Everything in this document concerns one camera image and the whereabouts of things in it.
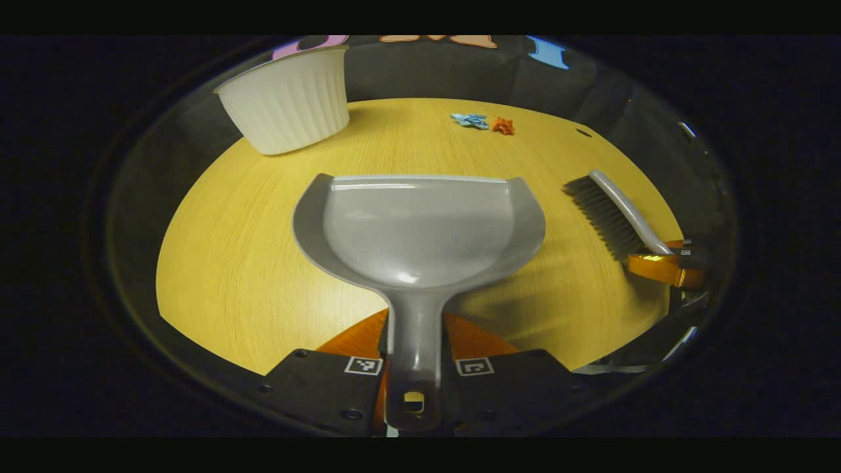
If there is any wooden desktop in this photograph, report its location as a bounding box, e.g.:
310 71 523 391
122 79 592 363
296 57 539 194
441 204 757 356
156 97 685 376

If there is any small grey broom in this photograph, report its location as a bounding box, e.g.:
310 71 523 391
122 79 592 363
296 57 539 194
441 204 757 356
562 169 677 262

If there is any grey plastic dustpan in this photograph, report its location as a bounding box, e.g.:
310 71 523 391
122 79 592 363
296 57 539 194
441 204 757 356
292 173 547 433

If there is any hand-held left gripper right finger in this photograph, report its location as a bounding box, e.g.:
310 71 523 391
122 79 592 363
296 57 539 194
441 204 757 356
439 310 595 436

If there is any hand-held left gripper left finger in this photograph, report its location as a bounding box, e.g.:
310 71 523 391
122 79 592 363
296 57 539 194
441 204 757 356
260 307 392 438

